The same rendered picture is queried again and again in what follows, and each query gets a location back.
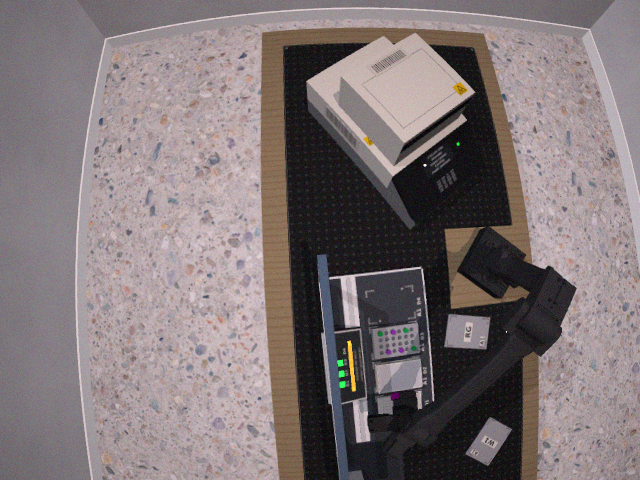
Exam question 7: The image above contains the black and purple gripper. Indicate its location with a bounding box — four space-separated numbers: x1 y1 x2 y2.
391 390 418 423

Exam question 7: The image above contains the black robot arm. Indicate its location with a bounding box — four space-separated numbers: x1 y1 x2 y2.
367 241 577 460

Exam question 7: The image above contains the white pcr plate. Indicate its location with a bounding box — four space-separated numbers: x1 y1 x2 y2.
377 391 422 415

